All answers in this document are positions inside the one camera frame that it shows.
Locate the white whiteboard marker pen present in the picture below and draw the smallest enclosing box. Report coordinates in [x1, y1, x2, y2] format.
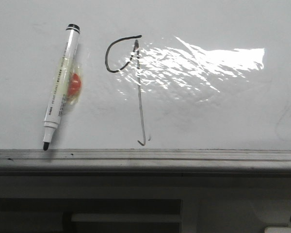
[43, 24, 81, 151]

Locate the white whiteboard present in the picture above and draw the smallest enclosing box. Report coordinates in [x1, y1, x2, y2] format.
[0, 0, 291, 150]

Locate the orange knob glued to marker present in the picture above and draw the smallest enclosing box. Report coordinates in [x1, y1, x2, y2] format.
[67, 73, 82, 97]

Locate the white box bottom right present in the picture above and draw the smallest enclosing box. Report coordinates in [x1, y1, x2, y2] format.
[264, 226, 291, 233]

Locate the aluminium whiteboard frame rail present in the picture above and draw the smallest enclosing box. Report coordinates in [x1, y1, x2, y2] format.
[0, 149, 291, 174]

